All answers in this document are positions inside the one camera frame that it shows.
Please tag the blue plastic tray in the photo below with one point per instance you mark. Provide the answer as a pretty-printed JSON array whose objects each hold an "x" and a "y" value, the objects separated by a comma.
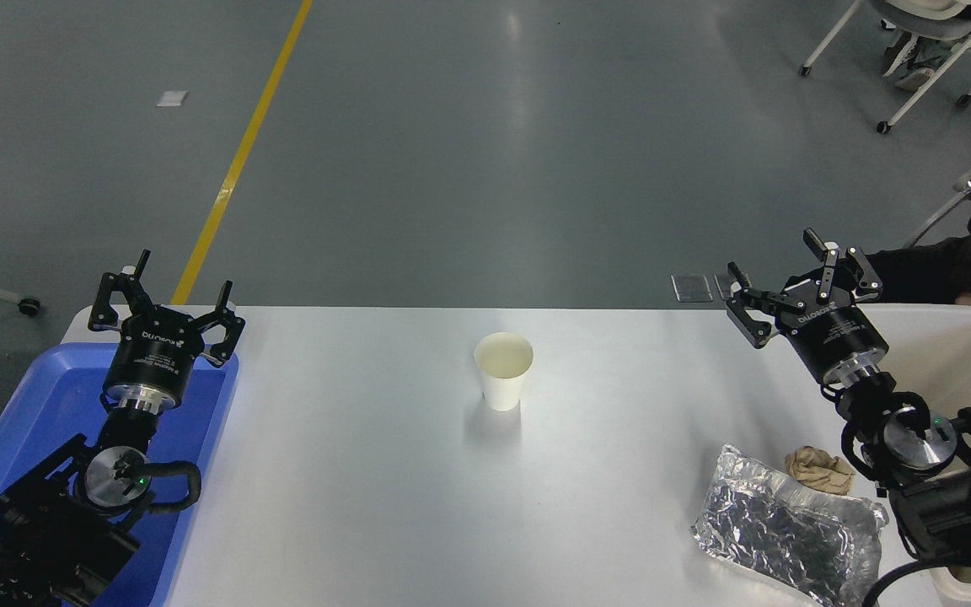
[{"x": 22, "y": 421}]

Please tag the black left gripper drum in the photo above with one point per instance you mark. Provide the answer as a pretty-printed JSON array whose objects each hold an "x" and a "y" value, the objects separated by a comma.
[{"x": 152, "y": 358}]

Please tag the white paper cup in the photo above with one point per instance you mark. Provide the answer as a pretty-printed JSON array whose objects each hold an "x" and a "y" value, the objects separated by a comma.
[{"x": 503, "y": 384}]

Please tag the crumpled tan paper ball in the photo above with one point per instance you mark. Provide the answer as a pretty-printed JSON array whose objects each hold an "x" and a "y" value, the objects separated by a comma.
[{"x": 818, "y": 470}]

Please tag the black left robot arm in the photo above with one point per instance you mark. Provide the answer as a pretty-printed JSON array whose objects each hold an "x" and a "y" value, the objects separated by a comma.
[{"x": 47, "y": 531}]

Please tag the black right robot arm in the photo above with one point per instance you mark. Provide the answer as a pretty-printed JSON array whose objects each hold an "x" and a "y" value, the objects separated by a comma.
[{"x": 966, "y": 514}]

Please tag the crumpled silver foil tray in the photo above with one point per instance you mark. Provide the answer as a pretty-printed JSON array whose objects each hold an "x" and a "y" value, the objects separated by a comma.
[{"x": 780, "y": 531}]

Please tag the metal floor plate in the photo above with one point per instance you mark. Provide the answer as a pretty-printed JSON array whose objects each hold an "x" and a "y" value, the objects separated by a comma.
[
  {"x": 723, "y": 285},
  {"x": 692, "y": 287}
]

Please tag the large pale plastic bin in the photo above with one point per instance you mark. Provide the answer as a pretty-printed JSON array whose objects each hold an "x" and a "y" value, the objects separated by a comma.
[{"x": 957, "y": 354}]

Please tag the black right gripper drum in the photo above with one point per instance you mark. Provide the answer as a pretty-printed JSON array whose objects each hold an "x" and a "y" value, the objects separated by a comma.
[{"x": 835, "y": 333}]

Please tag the seated person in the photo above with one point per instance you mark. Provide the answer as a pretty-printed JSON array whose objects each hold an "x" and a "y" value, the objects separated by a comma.
[{"x": 915, "y": 59}]

